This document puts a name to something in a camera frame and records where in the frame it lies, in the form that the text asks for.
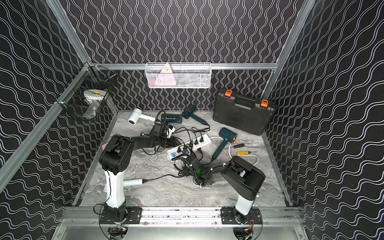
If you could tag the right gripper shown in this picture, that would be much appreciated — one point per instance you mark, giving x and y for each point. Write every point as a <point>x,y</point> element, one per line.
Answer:
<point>184,168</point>

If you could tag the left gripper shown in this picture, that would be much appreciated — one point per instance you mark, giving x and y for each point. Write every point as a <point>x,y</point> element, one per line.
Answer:
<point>169,141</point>

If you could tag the white multicolour power strip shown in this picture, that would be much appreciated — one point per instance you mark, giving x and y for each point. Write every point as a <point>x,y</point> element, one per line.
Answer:
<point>194,145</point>

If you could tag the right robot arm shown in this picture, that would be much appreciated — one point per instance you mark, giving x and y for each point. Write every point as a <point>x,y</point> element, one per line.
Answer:
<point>245,178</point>

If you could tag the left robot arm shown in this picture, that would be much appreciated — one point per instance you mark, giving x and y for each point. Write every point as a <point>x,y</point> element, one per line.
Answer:
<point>116,157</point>

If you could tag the white dryer at back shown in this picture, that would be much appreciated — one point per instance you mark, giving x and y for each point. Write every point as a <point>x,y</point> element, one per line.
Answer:
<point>137,114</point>

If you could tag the pink triangular item in basket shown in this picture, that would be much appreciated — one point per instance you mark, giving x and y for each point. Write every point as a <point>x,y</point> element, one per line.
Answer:
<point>165,77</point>

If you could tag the silver dryer in black basket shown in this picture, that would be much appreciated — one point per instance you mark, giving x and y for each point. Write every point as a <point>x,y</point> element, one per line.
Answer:
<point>94,99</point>

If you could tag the black plastic tool case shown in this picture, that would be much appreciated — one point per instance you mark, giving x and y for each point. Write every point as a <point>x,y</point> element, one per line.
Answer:
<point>251,115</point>

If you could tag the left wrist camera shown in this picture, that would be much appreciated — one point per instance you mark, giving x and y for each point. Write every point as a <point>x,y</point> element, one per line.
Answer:
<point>171,129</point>

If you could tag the black handled screwdriver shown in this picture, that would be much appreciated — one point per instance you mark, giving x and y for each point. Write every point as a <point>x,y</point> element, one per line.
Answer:
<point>238,146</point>

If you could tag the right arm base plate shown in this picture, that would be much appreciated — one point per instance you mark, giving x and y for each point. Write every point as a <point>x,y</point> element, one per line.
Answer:
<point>230,216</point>

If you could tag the white wire wall basket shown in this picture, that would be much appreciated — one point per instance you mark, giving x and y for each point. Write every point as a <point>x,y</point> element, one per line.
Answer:
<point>187,75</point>

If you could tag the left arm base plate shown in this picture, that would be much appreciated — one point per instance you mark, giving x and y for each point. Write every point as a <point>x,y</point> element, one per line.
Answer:
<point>124,215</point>

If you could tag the black wire mesh basket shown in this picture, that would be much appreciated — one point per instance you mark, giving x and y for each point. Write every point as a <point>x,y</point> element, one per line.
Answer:
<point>91,76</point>

